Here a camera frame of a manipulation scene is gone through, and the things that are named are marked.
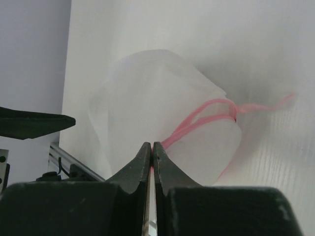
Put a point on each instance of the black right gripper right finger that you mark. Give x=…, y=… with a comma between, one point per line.
x=186, y=208

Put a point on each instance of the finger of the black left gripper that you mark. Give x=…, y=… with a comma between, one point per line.
x=23, y=125

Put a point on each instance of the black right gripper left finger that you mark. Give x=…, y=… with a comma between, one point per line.
x=115, y=207

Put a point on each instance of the aluminium mounting rail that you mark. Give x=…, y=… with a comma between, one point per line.
x=69, y=167

